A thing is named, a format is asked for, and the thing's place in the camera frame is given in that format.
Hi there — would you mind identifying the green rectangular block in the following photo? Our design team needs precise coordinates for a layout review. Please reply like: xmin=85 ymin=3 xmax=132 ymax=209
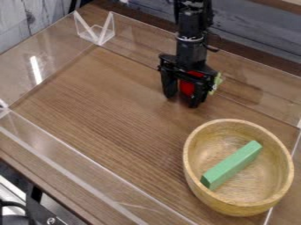
xmin=199 ymin=141 xmax=262 ymax=191

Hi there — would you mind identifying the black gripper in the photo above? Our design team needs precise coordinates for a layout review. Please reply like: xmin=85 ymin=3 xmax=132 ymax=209
xmin=158 ymin=54 xmax=217 ymax=108

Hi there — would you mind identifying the red plush strawberry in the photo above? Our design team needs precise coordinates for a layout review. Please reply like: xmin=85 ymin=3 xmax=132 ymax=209
xmin=178 ymin=69 xmax=226 ymax=98

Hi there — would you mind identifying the wooden bowl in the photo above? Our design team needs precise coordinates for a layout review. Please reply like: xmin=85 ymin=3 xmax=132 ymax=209
xmin=182 ymin=119 xmax=294 ymax=217

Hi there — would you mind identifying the black metal clamp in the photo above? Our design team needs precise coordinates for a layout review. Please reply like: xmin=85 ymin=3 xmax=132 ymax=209
xmin=24 ymin=184 xmax=80 ymax=225

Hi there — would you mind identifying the clear acrylic corner bracket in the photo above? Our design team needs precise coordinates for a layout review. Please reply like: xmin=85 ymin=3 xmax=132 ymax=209
xmin=72 ymin=11 xmax=115 ymax=46

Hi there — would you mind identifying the clear acrylic table barrier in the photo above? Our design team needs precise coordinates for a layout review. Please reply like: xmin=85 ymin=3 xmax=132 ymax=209
xmin=0 ymin=5 xmax=301 ymax=225

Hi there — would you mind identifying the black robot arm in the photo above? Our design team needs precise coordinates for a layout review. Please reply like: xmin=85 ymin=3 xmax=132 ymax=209
xmin=158 ymin=0 xmax=218 ymax=108

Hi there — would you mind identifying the black cable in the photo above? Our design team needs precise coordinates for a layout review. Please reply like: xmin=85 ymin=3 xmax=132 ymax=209
xmin=0 ymin=200 xmax=36 ymax=225

